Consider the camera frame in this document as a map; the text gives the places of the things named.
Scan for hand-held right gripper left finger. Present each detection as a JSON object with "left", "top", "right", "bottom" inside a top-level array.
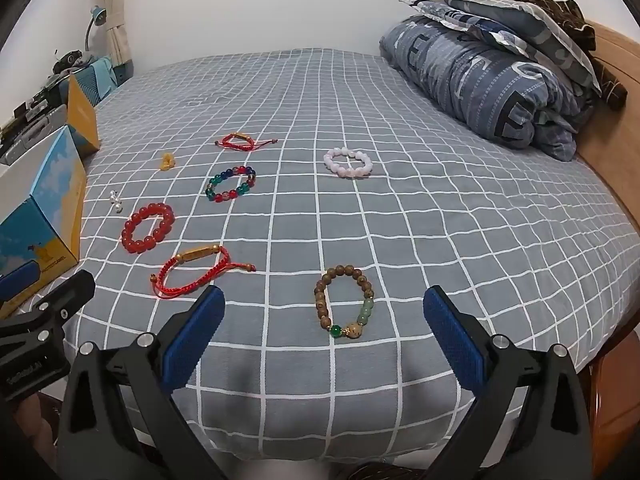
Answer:
[{"left": 59, "top": 285, "right": 226, "bottom": 480}]

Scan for teal suitcase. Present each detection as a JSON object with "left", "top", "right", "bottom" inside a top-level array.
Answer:
[{"left": 74, "top": 57, "right": 122, "bottom": 107}]

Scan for blue and yellow cardboard box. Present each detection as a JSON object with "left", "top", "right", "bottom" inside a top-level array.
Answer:
[{"left": 0, "top": 125, "right": 89, "bottom": 313}]

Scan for dark clothes pile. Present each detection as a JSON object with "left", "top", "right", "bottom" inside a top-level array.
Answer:
[{"left": 53, "top": 49, "right": 94, "bottom": 74}]

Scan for red string bracelet gold tube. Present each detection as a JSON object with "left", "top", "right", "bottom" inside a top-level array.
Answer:
[
  {"left": 214, "top": 132, "right": 279, "bottom": 154},
  {"left": 149, "top": 243, "right": 257, "bottom": 301}
]

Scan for red bead bracelet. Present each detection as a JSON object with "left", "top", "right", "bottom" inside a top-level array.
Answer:
[{"left": 121, "top": 203, "right": 176, "bottom": 254}]

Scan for orange box lid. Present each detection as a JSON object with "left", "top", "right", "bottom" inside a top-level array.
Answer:
[{"left": 67, "top": 74, "right": 101, "bottom": 154}]

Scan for wooden bed frame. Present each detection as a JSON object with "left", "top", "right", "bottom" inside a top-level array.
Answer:
[{"left": 574, "top": 19, "right": 640, "bottom": 480}]

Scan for multicolour glass bead bracelet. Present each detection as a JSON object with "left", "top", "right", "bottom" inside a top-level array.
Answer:
[{"left": 206, "top": 164, "right": 257, "bottom": 204}]

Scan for grey checked bed sheet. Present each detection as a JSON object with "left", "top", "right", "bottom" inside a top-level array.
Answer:
[{"left": 20, "top": 50, "right": 637, "bottom": 462}]

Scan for folded blue-grey quilt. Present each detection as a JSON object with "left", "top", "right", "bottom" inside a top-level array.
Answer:
[{"left": 378, "top": 13, "right": 597, "bottom": 162}]

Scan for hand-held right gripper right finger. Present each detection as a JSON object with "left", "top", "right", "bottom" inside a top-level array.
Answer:
[{"left": 422, "top": 285, "right": 596, "bottom": 480}]

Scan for grey hard case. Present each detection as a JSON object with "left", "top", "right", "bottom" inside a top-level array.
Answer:
[{"left": 0, "top": 104, "right": 69, "bottom": 167}]

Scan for blue desk lamp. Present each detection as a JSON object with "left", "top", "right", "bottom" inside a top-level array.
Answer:
[{"left": 84, "top": 5, "right": 109, "bottom": 54}]

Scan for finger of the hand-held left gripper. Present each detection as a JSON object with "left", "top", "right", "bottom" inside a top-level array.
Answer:
[
  {"left": 0, "top": 261, "right": 42, "bottom": 303},
  {"left": 0, "top": 270, "right": 97, "bottom": 343}
]

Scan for white bead bracelet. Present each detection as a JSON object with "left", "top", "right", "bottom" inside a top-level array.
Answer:
[{"left": 323, "top": 146, "right": 374, "bottom": 180}]

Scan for wooden bead bracelet green beads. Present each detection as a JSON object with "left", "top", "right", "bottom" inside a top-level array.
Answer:
[{"left": 313, "top": 264, "right": 375, "bottom": 342}]

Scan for beige curtain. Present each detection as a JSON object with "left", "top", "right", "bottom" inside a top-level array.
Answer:
[{"left": 97, "top": 0, "right": 134, "bottom": 67}]

